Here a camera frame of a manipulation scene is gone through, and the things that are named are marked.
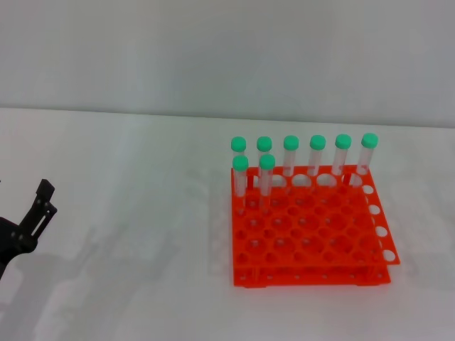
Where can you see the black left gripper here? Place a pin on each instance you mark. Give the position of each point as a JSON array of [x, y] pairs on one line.
[[10, 241]]

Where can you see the green capped clear test tube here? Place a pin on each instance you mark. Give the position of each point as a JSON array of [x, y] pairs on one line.
[[343, 141], [267, 161], [369, 140], [238, 144], [317, 142], [290, 142], [264, 143], [240, 162]]

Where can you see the orange test tube rack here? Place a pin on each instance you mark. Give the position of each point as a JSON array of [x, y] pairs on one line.
[[305, 234]]

